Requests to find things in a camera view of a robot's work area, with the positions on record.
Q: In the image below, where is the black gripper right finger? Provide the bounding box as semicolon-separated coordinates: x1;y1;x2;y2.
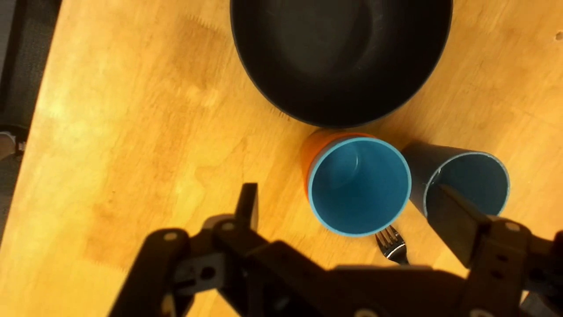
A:
424;181;563;317

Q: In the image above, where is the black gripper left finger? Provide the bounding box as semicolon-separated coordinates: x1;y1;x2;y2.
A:
108;181;322;317

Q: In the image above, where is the dark teal plastic cup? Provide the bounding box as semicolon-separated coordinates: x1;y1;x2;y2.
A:
400;139;512;220

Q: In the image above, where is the orange plastic cup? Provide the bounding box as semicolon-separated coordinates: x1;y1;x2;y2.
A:
299;128;377;199

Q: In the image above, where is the light blue plastic cup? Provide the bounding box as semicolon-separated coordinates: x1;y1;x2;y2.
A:
306;135;414;239

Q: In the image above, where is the black fork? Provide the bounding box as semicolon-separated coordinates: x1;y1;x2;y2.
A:
375;227;410;266

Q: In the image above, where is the black bowl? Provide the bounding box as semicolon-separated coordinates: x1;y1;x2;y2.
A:
229;0;454;130

